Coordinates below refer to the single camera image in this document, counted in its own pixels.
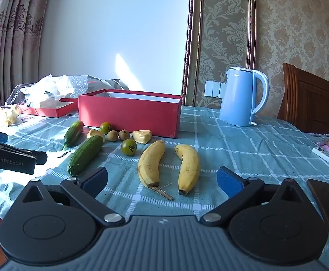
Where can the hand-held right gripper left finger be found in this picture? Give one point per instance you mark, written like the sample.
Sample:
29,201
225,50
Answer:
95,179

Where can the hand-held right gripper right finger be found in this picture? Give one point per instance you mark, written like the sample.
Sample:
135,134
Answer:
229,182

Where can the large dark green cucumber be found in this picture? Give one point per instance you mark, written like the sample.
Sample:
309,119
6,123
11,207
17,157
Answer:
85,155

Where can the small green cucumber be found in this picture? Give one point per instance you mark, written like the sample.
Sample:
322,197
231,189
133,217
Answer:
73,134

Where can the yellow banana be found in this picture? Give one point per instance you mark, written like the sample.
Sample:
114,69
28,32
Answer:
150,163
189,166

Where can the green tomato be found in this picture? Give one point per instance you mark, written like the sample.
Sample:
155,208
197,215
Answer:
129,147
106,128

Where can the small brown round fruit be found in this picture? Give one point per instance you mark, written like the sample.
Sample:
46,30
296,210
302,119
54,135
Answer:
112,136
124,135

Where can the red cardboard box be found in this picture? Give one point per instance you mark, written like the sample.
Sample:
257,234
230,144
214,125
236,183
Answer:
125,115

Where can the green checked tablecloth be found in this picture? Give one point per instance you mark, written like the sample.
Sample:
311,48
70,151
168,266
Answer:
238,152

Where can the clear plastic container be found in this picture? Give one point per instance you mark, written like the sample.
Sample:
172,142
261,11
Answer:
14,96

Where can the small red white box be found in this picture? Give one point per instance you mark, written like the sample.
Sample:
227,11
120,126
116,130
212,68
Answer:
54,112

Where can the white plastic bag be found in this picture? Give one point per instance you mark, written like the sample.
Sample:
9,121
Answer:
48,86

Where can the light blue electric kettle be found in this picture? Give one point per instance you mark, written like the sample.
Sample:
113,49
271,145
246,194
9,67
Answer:
239,98

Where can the white remote control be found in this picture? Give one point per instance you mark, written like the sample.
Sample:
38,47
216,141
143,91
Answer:
325,156

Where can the dark smartphone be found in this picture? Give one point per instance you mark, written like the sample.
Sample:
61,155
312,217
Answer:
327,203

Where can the patterned beige curtain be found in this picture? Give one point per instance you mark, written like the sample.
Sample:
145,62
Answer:
9,34

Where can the white wall switch panel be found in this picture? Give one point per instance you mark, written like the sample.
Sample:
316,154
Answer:
212,88

